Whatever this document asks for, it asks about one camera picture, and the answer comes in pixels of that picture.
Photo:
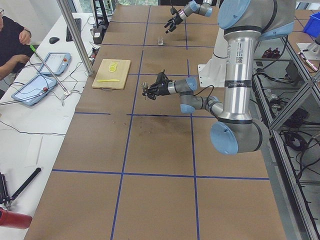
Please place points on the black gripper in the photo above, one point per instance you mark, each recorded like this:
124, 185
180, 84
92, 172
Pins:
162, 88
177, 19

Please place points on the steel jigger measuring cup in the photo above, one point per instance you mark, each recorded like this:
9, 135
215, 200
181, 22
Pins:
145, 89

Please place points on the clear glass cup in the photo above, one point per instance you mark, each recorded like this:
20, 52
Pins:
160, 40

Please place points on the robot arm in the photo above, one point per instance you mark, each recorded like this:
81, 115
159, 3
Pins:
244, 23
205, 9

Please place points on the bamboo cutting board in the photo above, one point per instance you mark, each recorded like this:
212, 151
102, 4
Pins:
121, 74

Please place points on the yellow plastic knife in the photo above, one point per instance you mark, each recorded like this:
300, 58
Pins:
107, 80

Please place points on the far teach pendant tablet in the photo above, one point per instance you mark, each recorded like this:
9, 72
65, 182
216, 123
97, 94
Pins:
58, 61

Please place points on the teach pendant tablet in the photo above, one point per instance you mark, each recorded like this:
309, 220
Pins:
58, 61
34, 90

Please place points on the black computer mouse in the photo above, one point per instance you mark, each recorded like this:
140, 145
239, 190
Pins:
53, 40

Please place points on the near teach pendant tablet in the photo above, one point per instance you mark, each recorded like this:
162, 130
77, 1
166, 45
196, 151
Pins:
34, 90

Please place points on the white foam strip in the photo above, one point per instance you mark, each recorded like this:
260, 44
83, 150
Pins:
33, 151

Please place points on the blue plastic bin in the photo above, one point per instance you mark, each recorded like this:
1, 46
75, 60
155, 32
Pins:
313, 25

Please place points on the person in black shirt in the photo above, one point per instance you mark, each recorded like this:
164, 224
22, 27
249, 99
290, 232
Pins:
15, 50

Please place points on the red cylinder object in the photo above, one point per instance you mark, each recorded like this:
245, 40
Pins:
14, 219

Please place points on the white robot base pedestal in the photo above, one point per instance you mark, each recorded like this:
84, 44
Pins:
214, 71

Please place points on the aluminium frame post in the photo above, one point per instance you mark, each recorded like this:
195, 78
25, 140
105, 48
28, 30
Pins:
76, 35

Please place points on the green handled reacher grabber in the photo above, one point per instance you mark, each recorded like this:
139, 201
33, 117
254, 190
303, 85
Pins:
66, 92

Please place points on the black tripod handle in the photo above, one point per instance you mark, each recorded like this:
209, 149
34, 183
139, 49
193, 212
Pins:
5, 198

